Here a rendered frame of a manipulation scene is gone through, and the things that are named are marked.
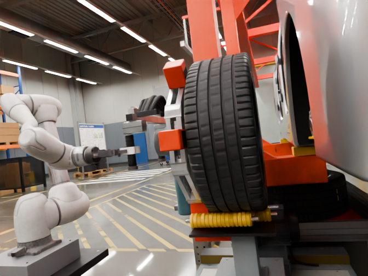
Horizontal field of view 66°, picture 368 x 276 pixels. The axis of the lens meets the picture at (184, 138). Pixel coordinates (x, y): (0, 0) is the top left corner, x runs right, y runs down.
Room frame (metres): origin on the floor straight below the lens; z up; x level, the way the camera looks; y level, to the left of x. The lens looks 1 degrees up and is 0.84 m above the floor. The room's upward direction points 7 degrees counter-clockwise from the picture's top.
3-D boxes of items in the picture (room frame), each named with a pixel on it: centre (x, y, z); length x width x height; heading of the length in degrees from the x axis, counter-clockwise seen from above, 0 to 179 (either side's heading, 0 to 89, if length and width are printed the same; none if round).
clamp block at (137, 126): (1.19, 0.20, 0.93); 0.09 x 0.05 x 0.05; 73
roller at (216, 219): (1.15, -0.11, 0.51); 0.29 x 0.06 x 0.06; 73
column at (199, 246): (1.99, -0.04, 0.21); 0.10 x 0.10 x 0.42; 73
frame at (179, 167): (1.30, -0.05, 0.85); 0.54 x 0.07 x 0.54; 163
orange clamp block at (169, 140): (0.99, 0.04, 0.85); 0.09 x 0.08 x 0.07; 163
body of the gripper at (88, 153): (1.25, 0.38, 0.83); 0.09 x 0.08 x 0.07; 73
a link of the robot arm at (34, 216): (1.46, 0.81, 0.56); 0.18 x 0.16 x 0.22; 145
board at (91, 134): (10.12, 3.21, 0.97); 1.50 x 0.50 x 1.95; 161
